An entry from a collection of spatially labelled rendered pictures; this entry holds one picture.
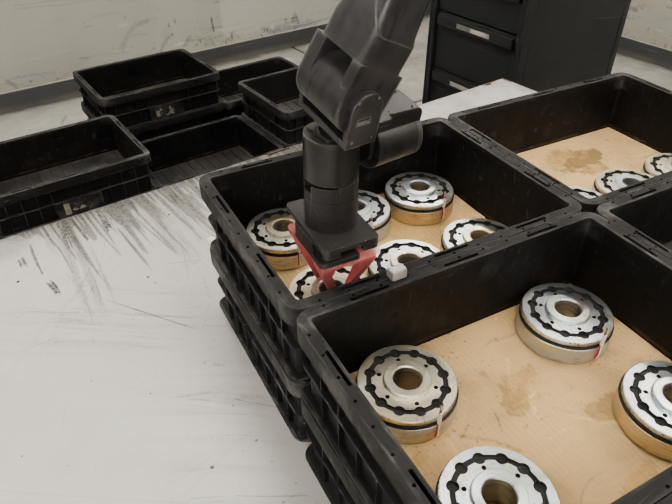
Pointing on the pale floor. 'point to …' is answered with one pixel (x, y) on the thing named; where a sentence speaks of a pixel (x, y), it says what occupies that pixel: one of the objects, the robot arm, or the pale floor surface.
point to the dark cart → (520, 43)
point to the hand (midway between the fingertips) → (330, 283)
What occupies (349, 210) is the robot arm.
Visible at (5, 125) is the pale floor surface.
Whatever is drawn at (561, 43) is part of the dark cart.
